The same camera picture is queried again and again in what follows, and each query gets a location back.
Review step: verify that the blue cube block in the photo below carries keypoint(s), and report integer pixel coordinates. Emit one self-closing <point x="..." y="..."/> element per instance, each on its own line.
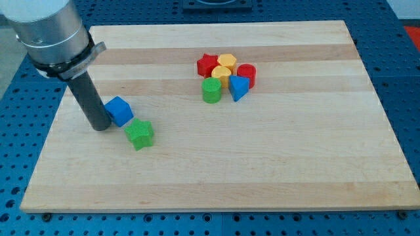
<point x="119" y="110"/>

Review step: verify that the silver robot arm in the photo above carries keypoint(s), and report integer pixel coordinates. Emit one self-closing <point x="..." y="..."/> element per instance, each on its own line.
<point x="54" y="36"/>

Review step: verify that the green cylinder block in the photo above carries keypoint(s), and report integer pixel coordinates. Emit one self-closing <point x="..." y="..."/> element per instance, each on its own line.
<point x="211" y="90"/>

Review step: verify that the blue triangle block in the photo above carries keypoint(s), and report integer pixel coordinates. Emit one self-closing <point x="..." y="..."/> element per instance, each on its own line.
<point x="238" y="86"/>

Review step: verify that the yellow half-round block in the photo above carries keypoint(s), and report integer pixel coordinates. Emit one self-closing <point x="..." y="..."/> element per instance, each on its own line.
<point x="222" y="74"/>

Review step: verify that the red star block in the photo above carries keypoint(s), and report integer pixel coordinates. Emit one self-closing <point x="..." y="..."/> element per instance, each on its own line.
<point x="206" y="64"/>

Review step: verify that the wooden board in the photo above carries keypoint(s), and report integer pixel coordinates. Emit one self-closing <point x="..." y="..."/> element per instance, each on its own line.
<point x="311" y="135"/>

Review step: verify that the red cylinder block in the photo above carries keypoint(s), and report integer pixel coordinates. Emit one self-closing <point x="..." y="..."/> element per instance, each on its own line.
<point x="249" y="71"/>

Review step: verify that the yellow hexagon block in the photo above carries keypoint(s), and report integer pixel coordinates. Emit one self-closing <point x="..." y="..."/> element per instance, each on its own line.
<point x="227" y="60"/>

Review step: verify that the green star block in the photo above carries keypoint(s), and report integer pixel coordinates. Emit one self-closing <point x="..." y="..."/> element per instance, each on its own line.
<point x="140" y="134"/>

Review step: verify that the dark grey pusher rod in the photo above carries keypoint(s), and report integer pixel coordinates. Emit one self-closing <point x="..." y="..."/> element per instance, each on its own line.
<point x="86" y="95"/>

